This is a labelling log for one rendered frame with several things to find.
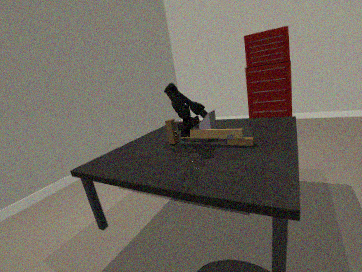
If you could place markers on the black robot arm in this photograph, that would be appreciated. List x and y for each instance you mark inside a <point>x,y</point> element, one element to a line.
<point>178,103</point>

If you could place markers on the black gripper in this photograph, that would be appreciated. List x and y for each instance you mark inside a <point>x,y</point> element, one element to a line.
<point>185,125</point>

